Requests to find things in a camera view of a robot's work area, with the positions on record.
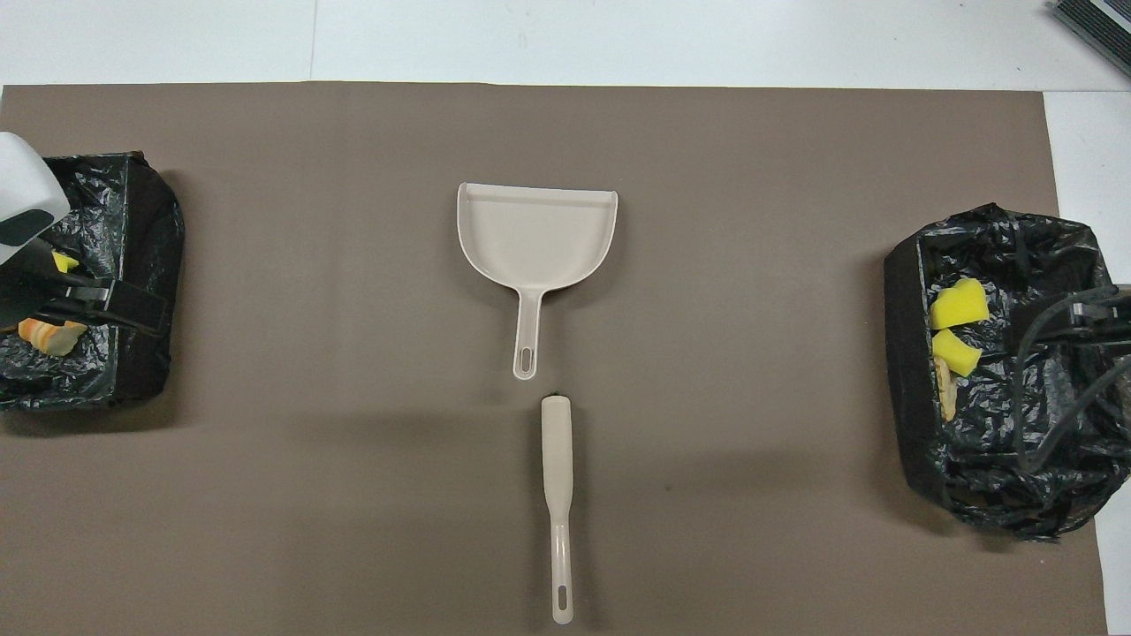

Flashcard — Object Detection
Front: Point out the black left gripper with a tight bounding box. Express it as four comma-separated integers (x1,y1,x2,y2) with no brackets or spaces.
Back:
0,246,170,337

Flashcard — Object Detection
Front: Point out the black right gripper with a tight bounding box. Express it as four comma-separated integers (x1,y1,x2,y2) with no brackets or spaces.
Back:
1010,284,1131,347

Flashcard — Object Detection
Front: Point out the cream sponge scrap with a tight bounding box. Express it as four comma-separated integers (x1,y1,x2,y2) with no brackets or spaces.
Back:
19,319,88,357

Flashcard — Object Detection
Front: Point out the large yellow sponge chunk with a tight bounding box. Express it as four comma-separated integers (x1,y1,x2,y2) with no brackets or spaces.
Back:
930,276,991,330

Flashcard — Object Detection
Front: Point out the small yellow sponge chunk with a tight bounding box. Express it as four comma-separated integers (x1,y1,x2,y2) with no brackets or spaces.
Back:
932,329,983,378

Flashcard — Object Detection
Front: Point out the orange striped sponge scrap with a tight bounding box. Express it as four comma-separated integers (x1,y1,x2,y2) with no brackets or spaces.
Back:
935,356,958,422

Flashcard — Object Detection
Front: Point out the beige plastic dustpan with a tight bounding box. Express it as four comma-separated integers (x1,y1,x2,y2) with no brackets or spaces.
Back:
456,182,619,382

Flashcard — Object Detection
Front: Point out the beige hand brush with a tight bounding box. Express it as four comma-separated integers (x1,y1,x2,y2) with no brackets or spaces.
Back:
541,395,575,625

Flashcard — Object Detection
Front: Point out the black bag lined bin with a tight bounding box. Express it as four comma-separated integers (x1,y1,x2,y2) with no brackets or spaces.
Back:
0,151,186,413
884,202,1131,542

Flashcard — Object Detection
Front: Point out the dark grey ribbed device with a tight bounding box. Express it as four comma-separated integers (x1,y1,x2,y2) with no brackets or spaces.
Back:
1050,0,1131,79

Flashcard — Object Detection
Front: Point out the brown paper table mat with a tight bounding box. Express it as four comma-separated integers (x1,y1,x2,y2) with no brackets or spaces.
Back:
0,82,1110,636

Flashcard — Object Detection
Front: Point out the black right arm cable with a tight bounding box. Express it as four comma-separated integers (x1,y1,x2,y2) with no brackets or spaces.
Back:
1013,284,1131,475

